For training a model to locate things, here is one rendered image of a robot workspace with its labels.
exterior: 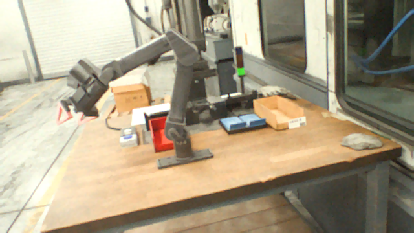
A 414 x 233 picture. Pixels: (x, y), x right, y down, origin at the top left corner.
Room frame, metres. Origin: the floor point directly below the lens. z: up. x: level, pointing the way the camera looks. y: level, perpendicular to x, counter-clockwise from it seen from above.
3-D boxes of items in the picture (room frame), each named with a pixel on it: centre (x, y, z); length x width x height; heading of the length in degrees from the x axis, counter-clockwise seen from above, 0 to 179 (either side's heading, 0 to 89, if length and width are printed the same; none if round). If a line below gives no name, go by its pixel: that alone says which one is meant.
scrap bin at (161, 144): (1.28, 0.17, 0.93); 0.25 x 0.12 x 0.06; 10
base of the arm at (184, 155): (1.06, 0.09, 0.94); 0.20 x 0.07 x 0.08; 100
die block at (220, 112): (1.48, 0.00, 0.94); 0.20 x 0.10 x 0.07; 100
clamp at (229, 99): (1.54, -0.17, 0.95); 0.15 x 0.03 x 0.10; 100
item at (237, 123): (1.30, -0.11, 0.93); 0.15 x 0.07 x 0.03; 10
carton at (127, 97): (4.87, 1.04, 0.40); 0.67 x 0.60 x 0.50; 2
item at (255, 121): (1.30, -0.20, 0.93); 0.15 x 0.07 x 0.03; 9
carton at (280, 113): (1.33, -0.32, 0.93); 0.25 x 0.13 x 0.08; 10
